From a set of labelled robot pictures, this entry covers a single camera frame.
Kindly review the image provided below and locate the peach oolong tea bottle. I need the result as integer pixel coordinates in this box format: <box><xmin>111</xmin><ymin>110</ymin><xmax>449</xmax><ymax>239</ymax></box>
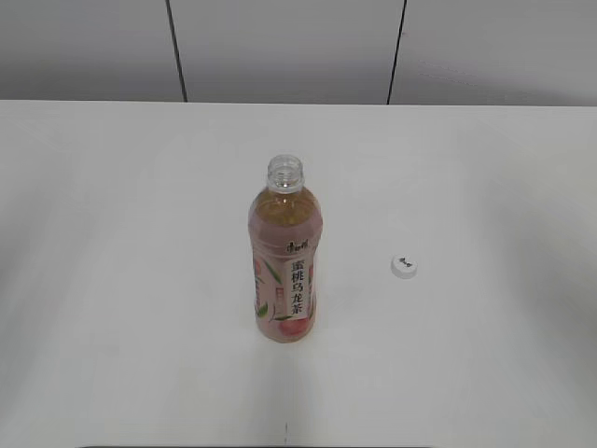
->
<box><xmin>248</xmin><ymin>155</ymin><xmax>323</xmax><ymax>343</ymax></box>

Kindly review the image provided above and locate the white bottle cap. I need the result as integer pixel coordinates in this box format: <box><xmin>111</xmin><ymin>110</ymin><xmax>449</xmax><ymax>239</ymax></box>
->
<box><xmin>391</xmin><ymin>254</ymin><xmax>418</xmax><ymax>279</ymax></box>

